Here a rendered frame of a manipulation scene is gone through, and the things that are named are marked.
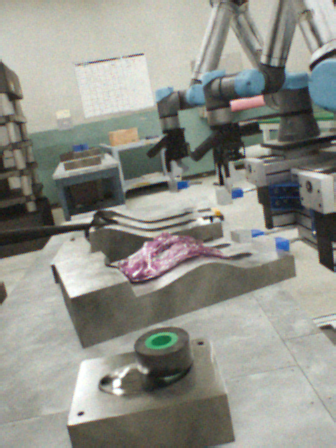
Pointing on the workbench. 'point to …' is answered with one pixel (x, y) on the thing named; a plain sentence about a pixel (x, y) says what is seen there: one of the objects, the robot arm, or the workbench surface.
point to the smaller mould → (150, 404)
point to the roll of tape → (163, 352)
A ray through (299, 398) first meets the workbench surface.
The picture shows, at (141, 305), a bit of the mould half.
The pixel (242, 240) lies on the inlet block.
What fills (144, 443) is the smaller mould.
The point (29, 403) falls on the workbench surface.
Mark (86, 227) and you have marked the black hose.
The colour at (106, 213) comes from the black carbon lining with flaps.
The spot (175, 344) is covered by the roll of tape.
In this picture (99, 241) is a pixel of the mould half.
